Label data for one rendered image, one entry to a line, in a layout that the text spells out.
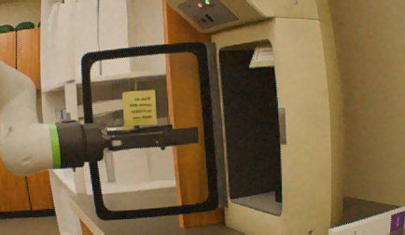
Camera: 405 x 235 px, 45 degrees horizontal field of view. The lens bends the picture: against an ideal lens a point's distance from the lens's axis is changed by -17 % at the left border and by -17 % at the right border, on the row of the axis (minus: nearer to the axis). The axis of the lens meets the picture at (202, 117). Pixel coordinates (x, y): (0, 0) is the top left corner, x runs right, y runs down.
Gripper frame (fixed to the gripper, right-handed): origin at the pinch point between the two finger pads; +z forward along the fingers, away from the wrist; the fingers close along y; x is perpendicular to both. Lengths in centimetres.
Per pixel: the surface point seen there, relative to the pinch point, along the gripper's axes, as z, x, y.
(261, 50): 18.9, -15.4, -1.8
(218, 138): 16.0, 3.5, 17.5
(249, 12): 12.3, -22.6, -10.7
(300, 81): 20.1, -8.5, -14.2
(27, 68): 4, -50, 508
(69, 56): -6, -25, 102
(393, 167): 59, 16, -2
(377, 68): 59, -11, 3
